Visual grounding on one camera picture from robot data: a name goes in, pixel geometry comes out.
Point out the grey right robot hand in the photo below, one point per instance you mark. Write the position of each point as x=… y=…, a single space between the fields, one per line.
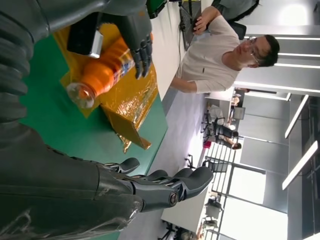
x=62 y=192

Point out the small green belt conveyor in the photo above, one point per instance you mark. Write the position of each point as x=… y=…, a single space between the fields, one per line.
x=156 y=6

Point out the green table mat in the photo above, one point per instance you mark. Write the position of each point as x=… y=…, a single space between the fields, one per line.
x=75 y=132

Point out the black laptop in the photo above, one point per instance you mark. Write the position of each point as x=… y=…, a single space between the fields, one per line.
x=187 y=30

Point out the person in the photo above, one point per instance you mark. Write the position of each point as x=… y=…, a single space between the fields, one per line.
x=225 y=132
x=212 y=59

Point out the black office chair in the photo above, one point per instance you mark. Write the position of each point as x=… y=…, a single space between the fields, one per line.
x=237 y=30

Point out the long ceiling light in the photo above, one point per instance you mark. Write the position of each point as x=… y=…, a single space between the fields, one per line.
x=297 y=116
x=300 y=165

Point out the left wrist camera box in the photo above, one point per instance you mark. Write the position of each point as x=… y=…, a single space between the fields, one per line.
x=82 y=36

